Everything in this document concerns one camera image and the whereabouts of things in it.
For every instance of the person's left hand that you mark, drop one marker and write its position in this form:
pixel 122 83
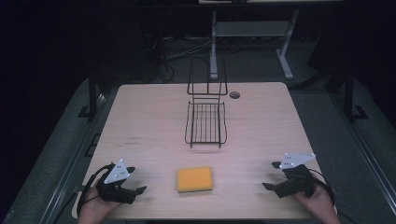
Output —
pixel 96 207

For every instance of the grey metal desk frame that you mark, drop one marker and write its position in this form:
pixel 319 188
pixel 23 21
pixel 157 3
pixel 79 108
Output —
pixel 252 43

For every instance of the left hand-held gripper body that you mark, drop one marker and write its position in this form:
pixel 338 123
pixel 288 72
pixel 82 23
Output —
pixel 115 183

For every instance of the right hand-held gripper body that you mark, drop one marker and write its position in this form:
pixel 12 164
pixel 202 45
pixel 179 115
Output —
pixel 295 178

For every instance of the person's right hand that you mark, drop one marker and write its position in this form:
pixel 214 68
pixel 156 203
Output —
pixel 318 205

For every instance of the yellow sponge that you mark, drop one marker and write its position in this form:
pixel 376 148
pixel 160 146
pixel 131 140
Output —
pixel 194 179

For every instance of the black metal stand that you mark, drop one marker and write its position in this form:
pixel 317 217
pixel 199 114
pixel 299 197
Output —
pixel 351 96
pixel 92 93

